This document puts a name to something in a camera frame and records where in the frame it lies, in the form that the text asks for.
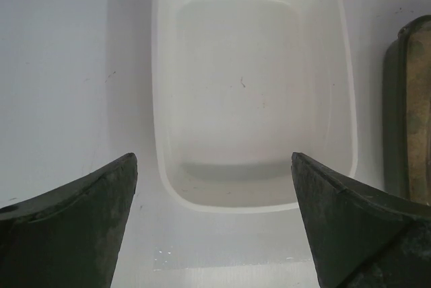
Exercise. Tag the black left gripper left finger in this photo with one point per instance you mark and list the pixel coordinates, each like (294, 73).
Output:
(70, 236)

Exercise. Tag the brown litter box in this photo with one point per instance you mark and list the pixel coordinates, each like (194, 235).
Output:
(406, 113)

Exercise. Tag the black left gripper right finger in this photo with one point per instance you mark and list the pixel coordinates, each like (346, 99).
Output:
(360, 236)

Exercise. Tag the white plastic tub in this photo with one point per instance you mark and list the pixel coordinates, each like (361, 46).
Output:
(239, 86)

